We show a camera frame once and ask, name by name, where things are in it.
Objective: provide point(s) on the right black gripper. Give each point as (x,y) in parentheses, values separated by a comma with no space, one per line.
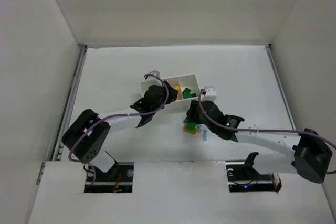
(193,114)

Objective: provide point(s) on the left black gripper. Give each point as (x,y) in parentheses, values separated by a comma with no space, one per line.
(166,92)

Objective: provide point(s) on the green lego cube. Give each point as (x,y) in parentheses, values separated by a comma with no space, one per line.
(186,93)

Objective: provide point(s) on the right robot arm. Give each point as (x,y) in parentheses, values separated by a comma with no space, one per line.
(295,152)

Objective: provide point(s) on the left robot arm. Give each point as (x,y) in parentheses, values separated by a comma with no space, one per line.
(87,134)

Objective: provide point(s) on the green flat lego plate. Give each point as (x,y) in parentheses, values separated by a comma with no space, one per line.
(188,123)

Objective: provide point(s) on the yellow lego brick left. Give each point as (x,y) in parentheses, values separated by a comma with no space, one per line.
(192,129)

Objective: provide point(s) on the white three-compartment tray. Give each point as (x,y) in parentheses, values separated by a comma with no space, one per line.
(187,87)

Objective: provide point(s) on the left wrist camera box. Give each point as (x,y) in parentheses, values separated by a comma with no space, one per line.
(152,75)

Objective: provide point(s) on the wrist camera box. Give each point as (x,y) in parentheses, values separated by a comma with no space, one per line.
(208,93)
(152,75)

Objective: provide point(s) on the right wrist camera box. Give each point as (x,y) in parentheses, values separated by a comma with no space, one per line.
(208,93)

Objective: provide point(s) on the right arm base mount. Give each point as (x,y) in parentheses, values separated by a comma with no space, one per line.
(242,178)

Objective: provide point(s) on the right aluminium rail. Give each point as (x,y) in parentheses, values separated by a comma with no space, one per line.
(280,87)

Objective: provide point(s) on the aluminium rail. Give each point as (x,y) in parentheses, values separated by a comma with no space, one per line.
(69,104)
(280,87)

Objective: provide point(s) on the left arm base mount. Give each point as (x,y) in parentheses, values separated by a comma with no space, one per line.
(119,180)

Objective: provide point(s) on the left aluminium rail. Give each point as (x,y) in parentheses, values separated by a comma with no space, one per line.
(69,104)

